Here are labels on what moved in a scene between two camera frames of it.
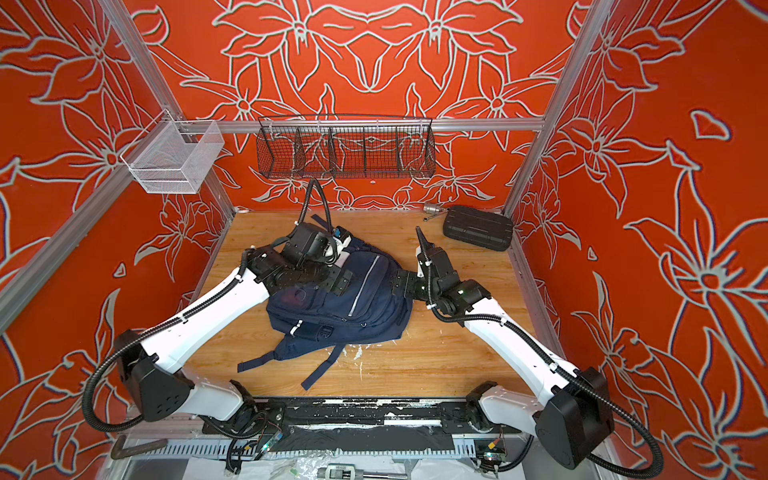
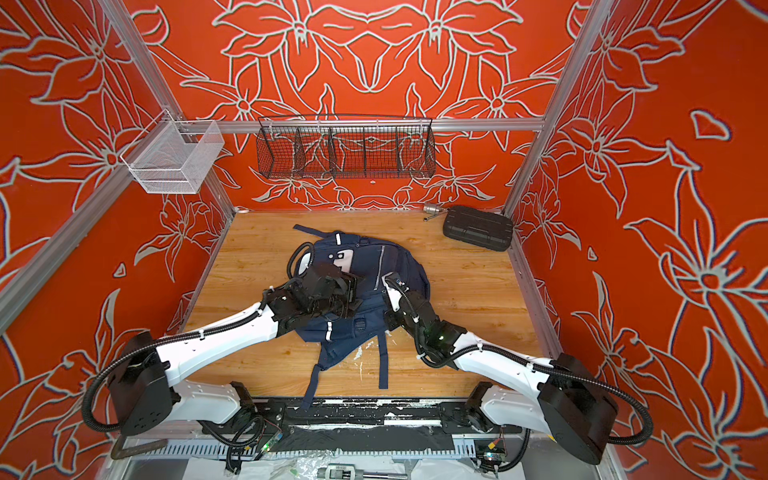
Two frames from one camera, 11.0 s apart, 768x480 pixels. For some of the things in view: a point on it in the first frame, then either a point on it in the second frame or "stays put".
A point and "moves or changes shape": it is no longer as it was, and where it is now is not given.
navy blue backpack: x=306 y=317 moves or changes shape
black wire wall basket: x=346 y=146 stays put
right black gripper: x=408 y=289 → x=388 y=314
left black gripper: x=333 y=281 → x=349 y=281
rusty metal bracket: x=119 y=451 stays put
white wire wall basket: x=175 y=156 stays put
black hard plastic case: x=479 y=227 stays put
